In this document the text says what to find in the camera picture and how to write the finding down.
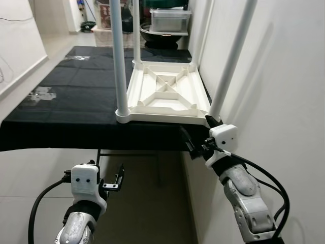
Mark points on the cream plastic children table top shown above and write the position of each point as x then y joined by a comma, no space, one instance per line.
167,104

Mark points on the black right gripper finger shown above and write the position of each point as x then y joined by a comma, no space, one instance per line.
212,121
187,138

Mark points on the black bag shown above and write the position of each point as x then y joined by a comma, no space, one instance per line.
126,18

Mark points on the clear plastic bag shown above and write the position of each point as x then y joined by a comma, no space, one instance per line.
81,58

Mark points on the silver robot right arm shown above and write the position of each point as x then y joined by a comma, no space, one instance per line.
249,203

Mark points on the clear tape patch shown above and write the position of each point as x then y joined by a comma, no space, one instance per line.
41,95

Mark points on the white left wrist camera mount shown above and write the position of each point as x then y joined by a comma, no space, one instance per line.
85,183

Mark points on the clear plastic storage box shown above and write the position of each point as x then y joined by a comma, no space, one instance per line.
171,20

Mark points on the green round lid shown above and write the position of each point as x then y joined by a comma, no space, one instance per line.
165,4

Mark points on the black table cloth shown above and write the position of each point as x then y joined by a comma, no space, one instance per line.
76,127

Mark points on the cloth covered bench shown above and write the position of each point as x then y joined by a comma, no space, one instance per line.
104,36

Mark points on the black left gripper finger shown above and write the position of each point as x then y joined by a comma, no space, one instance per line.
93,162
121,175

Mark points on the black round bowl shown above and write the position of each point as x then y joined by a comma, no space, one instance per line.
165,39

